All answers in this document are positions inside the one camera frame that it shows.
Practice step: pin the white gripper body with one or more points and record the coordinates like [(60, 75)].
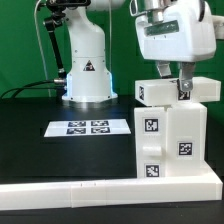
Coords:
[(174, 30)]

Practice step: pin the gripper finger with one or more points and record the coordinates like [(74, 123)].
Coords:
[(163, 68), (186, 72)]

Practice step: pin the white cabinet top block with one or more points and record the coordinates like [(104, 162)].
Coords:
[(161, 92)]

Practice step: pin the white door panel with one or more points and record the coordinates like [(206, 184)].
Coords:
[(150, 128)]

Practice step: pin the white cabinet body box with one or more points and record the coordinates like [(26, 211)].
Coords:
[(185, 139)]

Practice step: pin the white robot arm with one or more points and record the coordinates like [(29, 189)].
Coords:
[(88, 81)]

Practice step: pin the white marker sheet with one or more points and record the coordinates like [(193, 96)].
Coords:
[(87, 128)]

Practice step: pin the white L-shaped fence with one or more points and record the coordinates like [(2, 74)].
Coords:
[(177, 182)]

